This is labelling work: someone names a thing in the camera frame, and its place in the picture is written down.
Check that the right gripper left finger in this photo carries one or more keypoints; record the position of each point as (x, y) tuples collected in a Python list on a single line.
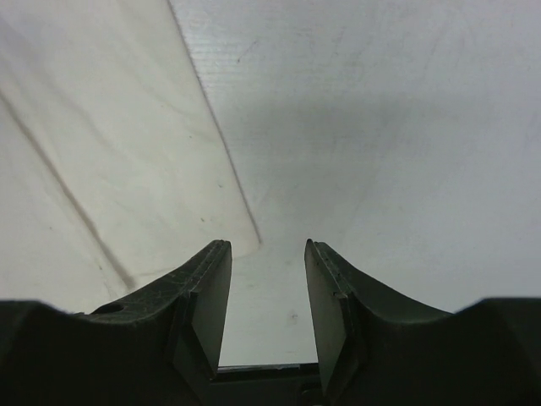
[(159, 345)]

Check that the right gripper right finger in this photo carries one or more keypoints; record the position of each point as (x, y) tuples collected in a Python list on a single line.
[(376, 346)]

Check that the cream white t shirt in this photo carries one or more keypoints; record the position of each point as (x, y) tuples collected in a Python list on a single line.
[(113, 170)]

